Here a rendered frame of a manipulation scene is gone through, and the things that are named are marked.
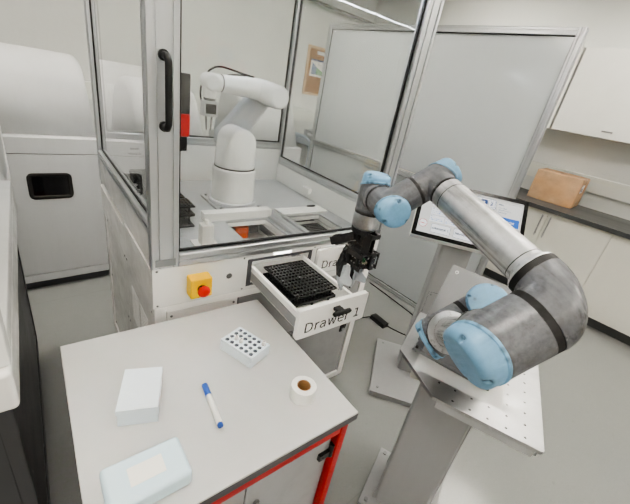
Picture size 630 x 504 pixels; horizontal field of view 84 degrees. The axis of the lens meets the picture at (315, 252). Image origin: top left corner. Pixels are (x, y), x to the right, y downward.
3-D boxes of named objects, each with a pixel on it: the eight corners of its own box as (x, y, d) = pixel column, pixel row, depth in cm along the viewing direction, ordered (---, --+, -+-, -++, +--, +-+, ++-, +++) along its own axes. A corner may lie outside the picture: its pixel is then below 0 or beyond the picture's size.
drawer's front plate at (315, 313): (362, 318, 125) (369, 292, 120) (295, 341, 108) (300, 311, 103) (358, 315, 126) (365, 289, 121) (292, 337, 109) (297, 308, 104)
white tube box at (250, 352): (268, 354, 109) (270, 344, 107) (250, 368, 102) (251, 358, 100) (239, 335, 114) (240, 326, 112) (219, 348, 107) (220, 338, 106)
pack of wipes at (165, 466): (177, 446, 78) (177, 432, 76) (193, 483, 72) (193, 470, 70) (99, 482, 69) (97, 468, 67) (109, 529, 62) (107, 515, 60)
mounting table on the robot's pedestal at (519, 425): (524, 384, 135) (538, 361, 130) (526, 480, 98) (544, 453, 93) (412, 333, 152) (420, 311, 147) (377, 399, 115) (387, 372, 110)
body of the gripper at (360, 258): (356, 275, 97) (367, 236, 92) (337, 261, 103) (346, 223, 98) (375, 270, 102) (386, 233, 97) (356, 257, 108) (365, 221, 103)
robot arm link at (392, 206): (420, 185, 78) (399, 172, 87) (376, 210, 78) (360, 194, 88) (430, 213, 82) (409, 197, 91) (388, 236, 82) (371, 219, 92)
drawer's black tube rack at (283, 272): (333, 302, 127) (337, 287, 125) (294, 314, 117) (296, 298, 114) (299, 273, 143) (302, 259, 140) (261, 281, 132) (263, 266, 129)
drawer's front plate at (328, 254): (363, 263, 166) (368, 242, 161) (315, 273, 148) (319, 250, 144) (360, 261, 167) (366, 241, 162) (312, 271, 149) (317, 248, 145)
